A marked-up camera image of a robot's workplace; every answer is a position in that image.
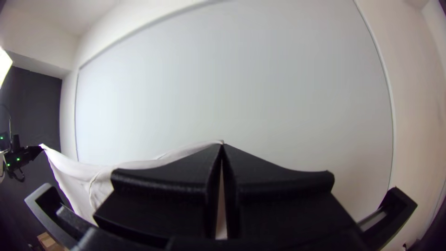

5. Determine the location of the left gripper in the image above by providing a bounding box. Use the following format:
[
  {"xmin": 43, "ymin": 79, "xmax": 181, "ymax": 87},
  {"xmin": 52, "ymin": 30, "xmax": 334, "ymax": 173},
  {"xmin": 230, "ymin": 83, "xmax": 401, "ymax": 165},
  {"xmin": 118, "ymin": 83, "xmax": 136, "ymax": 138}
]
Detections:
[{"xmin": 9, "ymin": 145, "xmax": 35, "ymax": 172}]

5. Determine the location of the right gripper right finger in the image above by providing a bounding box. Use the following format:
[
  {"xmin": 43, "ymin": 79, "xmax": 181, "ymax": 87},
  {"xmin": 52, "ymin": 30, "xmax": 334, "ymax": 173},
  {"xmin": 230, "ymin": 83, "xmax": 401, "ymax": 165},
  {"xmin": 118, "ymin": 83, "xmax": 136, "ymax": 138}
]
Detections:
[{"xmin": 223, "ymin": 143, "xmax": 356, "ymax": 242}]

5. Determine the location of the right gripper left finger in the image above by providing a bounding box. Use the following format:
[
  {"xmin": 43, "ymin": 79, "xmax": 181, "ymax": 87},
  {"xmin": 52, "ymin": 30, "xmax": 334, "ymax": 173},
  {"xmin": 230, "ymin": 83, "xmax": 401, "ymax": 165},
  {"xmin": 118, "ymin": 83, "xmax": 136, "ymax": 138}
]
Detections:
[{"xmin": 93, "ymin": 143, "xmax": 223, "ymax": 247}]

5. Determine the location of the grey t-shirt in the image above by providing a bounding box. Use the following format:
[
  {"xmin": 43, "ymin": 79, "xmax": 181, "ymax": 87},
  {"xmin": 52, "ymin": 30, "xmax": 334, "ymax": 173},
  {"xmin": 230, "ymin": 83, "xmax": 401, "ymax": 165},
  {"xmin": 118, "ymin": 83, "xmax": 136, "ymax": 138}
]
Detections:
[{"xmin": 39, "ymin": 139, "xmax": 228, "ymax": 240}]

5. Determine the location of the large cardboard box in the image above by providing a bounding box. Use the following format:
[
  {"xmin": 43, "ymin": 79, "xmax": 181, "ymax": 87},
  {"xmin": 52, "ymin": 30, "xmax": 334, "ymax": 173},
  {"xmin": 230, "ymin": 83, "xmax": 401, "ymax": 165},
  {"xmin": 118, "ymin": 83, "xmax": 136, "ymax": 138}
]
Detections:
[{"xmin": 36, "ymin": 231, "xmax": 71, "ymax": 251}]

